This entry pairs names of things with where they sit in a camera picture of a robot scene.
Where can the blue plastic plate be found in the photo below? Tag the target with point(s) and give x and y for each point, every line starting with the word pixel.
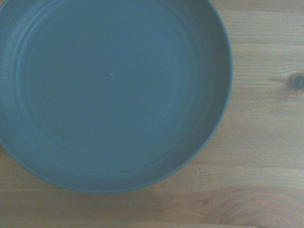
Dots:
pixel 109 95

